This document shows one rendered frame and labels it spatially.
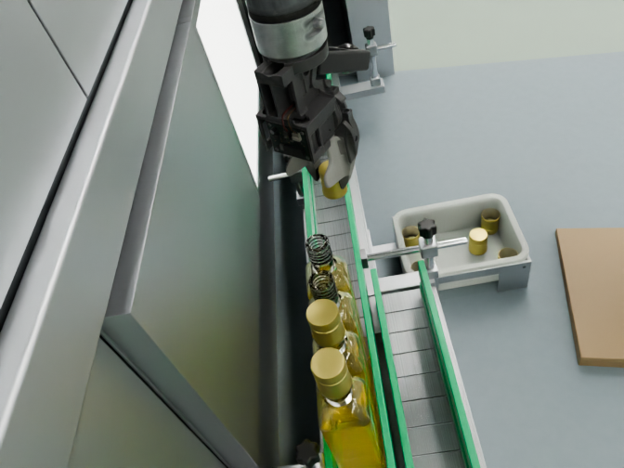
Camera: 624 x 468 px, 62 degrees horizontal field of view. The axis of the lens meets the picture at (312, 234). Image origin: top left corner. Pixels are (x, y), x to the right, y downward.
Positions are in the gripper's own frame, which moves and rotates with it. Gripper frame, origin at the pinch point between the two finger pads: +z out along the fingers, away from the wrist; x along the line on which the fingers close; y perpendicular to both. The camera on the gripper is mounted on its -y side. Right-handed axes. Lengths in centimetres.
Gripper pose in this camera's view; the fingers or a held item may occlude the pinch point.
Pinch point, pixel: (331, 173)
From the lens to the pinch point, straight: 71.2
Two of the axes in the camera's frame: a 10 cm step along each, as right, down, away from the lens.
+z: 1.7, 6.5, 7.4
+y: -5.3, 6.9, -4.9
